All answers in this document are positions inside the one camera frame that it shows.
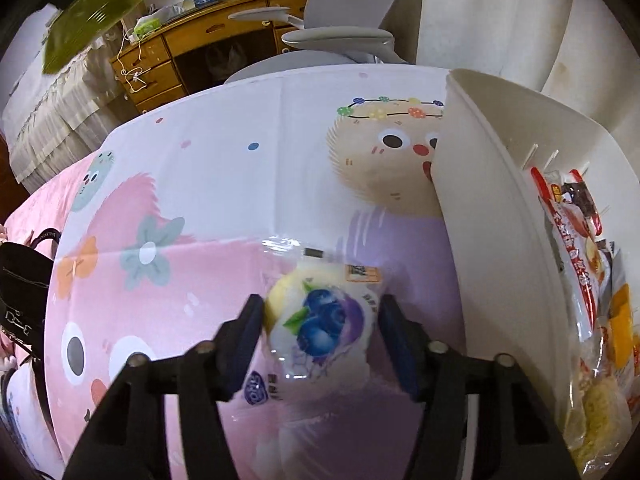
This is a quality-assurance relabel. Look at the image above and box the red white cake packet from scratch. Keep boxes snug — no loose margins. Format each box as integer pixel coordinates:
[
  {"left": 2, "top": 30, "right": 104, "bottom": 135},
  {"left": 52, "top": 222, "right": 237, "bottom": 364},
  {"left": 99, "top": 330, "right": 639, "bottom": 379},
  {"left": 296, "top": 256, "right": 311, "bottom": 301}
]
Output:
[{"left": 530, "top": 167, "right": 608, "bottom": 341}]

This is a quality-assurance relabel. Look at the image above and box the green white tissue pack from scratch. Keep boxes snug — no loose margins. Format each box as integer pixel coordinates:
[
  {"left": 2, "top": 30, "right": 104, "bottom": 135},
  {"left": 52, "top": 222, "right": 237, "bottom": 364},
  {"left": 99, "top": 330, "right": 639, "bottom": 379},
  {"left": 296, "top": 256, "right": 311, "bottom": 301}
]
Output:
[{"left": 134, "top": 16, "right": 163, "bottom": 40}]

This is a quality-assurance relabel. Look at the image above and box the white quilted bed cover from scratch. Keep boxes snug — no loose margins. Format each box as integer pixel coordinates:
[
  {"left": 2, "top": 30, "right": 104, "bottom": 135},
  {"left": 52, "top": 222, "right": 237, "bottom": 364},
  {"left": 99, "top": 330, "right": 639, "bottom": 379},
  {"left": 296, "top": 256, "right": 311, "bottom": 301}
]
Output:
[{"left": 2, "top": 10, "right": 143, "bottom": 186}]

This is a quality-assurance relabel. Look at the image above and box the clear-wrapped rice crisp cake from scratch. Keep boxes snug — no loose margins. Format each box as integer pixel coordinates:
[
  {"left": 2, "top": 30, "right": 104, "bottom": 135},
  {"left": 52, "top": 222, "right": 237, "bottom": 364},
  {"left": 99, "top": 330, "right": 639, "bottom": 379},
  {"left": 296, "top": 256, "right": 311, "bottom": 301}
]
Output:
[{"left": 567, "top": 375, "right": 633, "bottom": 468}]

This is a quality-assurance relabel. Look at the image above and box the blueberry bread packet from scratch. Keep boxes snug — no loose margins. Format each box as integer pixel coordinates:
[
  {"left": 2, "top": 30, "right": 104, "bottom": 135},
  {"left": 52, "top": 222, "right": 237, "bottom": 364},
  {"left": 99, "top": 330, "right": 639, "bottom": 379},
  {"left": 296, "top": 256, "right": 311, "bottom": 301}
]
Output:
[{"left": 232, "top": 234, "right": 388, "bottom": 416}]

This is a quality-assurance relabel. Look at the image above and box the red walnut crisp packet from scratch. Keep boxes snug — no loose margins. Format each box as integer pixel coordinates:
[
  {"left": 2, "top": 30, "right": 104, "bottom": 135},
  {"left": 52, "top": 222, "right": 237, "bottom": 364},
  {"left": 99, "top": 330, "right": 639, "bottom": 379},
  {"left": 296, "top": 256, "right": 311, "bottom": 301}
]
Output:
[{"left": 580, "top": 320, "right": 616, "bottom": 381}]

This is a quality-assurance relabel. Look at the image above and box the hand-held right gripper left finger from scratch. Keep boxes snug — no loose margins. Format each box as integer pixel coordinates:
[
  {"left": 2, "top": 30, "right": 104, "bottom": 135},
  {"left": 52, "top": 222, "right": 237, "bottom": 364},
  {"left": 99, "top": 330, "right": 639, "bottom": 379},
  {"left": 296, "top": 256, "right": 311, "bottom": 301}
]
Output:
[{"left": 62, "top": 294, "right": 265, "bottom": 480}]

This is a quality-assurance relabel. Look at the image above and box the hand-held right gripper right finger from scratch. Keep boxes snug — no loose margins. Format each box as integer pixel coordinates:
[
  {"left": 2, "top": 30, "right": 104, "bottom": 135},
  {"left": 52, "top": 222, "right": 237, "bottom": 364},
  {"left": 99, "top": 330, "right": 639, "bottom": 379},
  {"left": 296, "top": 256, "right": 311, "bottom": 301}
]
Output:
[{"left": 377, "top": 294, "right": 581, "bottom": 480}]

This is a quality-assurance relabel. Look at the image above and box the white printed bag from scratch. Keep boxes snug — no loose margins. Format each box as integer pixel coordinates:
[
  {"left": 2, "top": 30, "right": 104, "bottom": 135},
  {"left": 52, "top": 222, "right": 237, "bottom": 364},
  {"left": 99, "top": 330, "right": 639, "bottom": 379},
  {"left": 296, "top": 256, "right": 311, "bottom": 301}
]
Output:
[{"left": 0, "top": 360, "right": 66, "bottom": 466}]

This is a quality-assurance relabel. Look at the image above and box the white plastic basket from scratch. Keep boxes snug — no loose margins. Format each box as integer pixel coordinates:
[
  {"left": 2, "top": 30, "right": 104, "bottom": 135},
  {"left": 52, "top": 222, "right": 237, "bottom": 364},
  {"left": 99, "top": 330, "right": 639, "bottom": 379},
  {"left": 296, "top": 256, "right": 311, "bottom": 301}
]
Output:
[{"left": 431, "top": 69, "right": 640, "bottom": 480}]

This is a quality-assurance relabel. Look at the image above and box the black handbag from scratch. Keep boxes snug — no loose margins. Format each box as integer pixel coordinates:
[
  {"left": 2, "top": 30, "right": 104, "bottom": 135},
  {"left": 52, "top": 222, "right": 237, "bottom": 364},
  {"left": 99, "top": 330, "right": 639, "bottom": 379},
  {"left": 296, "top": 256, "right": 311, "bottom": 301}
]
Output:
[{"left": 0, "top": 227, "right": 63, "bottom": 361}]

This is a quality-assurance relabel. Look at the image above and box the white yellow oat bar packet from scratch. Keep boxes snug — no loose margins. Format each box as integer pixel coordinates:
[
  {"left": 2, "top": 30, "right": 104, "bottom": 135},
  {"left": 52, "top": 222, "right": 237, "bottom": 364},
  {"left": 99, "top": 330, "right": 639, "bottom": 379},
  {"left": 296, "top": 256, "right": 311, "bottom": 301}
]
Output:
[{"left": 605, "top": 245, "right": 638, "bottom": 368}]

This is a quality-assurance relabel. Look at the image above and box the clear plastic bag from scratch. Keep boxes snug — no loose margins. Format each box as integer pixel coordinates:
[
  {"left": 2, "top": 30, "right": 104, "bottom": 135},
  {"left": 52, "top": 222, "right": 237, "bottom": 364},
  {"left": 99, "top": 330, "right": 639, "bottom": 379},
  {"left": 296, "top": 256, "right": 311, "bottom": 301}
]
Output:
[{"left": 207, "top": 45, "right": 246, "bottom": 83}]

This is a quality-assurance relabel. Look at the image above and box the white cable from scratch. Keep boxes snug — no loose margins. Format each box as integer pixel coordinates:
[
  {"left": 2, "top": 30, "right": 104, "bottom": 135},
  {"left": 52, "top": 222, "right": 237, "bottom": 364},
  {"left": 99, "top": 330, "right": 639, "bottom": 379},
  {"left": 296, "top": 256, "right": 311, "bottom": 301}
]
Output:
[{"left": 117, "top": 20, "right": 148, "bottom": 96}]

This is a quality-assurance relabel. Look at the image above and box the green pastry packet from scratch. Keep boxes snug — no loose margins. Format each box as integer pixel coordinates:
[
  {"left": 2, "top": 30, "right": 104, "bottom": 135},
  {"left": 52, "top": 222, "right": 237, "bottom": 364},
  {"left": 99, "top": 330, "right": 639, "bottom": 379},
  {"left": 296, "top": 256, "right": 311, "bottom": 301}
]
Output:
[{"left": 42, "top": 0, "right": 188, "bottom": 75}]

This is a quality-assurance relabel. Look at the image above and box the wooden desk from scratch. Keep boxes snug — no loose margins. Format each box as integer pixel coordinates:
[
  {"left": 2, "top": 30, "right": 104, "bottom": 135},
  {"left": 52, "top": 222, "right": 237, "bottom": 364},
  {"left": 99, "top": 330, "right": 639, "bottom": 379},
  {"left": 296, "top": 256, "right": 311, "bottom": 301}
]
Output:
[{"left": 109, "top": 0, "right": 313, "bottom": 113}]

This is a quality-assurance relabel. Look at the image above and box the red-edged dark date packet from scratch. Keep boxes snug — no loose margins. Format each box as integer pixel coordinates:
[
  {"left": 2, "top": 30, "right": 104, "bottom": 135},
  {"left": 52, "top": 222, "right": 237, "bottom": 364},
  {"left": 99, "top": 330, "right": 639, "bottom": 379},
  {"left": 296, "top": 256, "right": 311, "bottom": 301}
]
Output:
[{"left": 560, "top": 180, "right": 606, "bottom": 233}]

